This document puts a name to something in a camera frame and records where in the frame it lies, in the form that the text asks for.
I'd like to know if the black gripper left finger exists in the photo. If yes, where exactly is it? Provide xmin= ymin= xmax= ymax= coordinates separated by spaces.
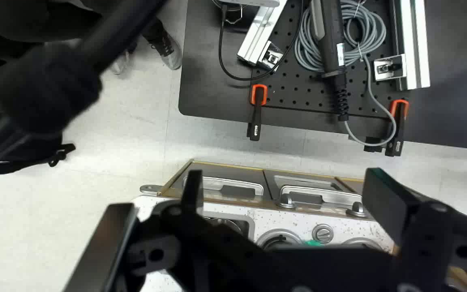
xmin=62 ymin=169 xmax=235 ymax=292

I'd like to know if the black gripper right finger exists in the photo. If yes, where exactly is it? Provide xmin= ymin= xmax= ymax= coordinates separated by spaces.
xmin=362 ymin=167 xmax=467 ymax=292

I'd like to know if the grey toy sink basin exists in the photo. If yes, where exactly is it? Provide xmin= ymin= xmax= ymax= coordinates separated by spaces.
xmin=206 ymin=213 xmax=255 ymax=242

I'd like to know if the black round stove burner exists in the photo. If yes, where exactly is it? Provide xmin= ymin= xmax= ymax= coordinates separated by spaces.
xmin=255 ymin=229 xmax=302 ymax=252
xmin=341 ymin=235 xmax=389 ymax=252

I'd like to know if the small silver stove dial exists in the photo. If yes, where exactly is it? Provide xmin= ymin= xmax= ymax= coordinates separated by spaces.
xmin=311 ymin=222 xmax=336 ymax=245

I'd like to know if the silver oven knob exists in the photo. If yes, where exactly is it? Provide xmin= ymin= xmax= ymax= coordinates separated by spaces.
xmin=347 ymin=200 xmax=366 ymax=218
xmin=279 ymin=195 xmax=297 ymax=211

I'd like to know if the orange black bar clamp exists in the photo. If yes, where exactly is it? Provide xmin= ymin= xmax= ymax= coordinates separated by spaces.
xmin=363 ymin=97 xmax=412 ymax=159
xmin=245 ymin=83 xmax=271 ymax=143

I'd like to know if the toy play kitchen unit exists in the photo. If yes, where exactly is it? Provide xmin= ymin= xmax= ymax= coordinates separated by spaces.
xmin=138 ymin=159 xmax=402 ymax=256

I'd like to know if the black perforated table plate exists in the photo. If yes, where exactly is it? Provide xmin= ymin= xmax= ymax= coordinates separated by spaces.
xmin=177 ymin=0 xmax=467 ymax=151

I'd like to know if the grey sneaker shoe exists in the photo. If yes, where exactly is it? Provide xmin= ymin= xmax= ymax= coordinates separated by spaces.
xmin=141 ymin=18 xmax=185 ymax=72

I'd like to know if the black backpack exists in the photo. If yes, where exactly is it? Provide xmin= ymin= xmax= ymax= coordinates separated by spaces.
xmin=0 ymin=128 xmax=78 ymax=175

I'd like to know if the silver oven door handle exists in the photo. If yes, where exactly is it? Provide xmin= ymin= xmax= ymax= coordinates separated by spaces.
xmin=281 ymin=190 xmax=326 ymax=208

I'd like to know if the thin black cable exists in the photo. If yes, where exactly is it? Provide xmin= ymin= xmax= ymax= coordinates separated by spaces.
xmin=211 ymin=0 xmax=256 ymax=84

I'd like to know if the black cylindrical handle tool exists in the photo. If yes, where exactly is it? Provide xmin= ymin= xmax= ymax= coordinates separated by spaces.
xmin=308 ymin=0 xmax=352 ymax=123

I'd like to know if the grey coiled cable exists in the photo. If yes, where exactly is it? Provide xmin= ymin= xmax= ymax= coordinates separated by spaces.
xmin=294 ymin=0 xmax=399 ymax=148

